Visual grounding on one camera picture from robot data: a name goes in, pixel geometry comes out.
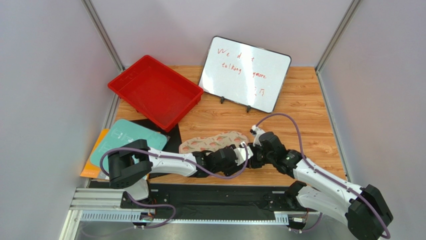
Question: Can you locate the floral mesh laundry bag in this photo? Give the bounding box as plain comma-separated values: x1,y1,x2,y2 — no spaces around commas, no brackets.
178,131,250,154

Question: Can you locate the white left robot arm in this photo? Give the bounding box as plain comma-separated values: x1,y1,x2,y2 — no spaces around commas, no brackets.
100,139,254,201

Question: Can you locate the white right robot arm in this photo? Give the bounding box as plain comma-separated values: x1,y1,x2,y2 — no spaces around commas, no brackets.
250,129,394,240

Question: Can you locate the black board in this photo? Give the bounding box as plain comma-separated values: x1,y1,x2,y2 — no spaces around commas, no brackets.
131,119,182,153

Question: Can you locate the white dry-erase board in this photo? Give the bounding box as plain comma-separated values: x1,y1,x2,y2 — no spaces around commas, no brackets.
198,36,292,113

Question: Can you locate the red plastic tray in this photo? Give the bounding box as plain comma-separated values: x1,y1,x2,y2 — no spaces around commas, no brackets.
107,55,204,132

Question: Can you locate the teal board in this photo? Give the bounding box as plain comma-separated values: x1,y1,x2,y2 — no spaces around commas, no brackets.
90,119,168,167

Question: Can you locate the orange board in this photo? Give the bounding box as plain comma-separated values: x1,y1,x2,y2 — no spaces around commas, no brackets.
79,129,109,181

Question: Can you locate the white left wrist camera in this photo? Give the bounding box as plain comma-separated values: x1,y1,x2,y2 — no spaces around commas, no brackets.
233,141,254,166

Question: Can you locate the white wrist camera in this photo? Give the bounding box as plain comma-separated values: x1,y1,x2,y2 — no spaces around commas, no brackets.
250,125,266,147
233,141,254,166

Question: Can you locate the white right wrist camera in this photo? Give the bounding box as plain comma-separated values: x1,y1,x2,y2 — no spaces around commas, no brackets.
250,125,266,147

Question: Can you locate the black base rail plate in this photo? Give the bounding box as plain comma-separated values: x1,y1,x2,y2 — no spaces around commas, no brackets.
119,181,325,222

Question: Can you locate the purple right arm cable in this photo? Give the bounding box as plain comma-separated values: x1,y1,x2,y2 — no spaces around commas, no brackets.
254,112,392,240

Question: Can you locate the aluminium frame rail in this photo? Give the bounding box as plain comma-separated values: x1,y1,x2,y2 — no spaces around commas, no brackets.
59,188,304,240

